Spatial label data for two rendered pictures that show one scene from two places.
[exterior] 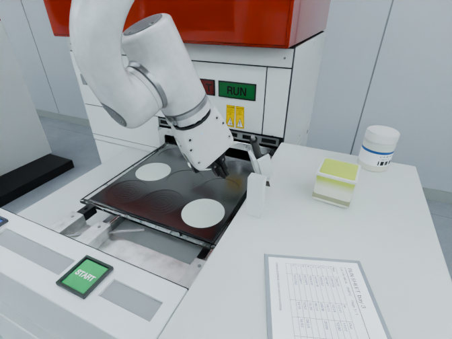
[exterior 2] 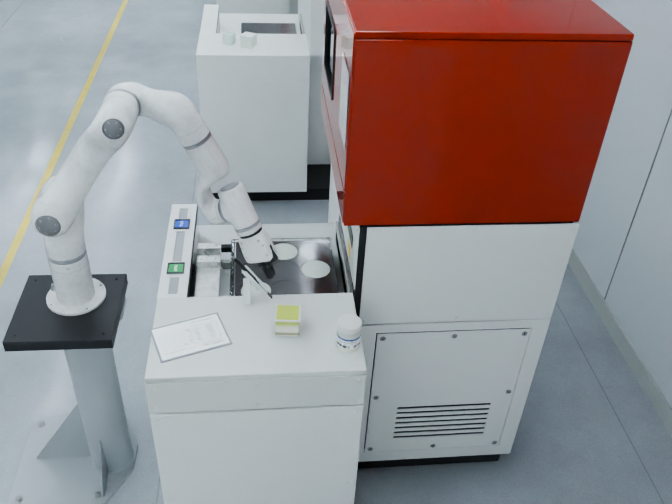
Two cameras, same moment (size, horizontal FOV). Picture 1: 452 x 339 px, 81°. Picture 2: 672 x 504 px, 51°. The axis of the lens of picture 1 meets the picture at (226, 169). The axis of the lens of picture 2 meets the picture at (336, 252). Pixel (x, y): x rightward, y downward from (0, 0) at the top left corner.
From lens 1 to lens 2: 1.99 m
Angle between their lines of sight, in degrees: 48
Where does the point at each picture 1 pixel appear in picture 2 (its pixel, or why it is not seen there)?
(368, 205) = (287, 345)
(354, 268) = (226, 341)
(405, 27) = not seen: outside the picture
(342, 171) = (283, 313)
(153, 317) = (170, 294)
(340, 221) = (261, 335)
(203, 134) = (248, 244)
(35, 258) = (176, 250)
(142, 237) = not seen: hidden behind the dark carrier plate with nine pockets
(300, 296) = (199, 327)
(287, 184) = not seen: hidden behind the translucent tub
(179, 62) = (232, 208)
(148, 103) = (215, 218)
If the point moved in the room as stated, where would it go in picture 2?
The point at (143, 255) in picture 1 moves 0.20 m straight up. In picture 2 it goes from (212, 285) to (209, 238)
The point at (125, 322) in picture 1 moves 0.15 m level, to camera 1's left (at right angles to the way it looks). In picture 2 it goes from (164, 288) to (149, 263)
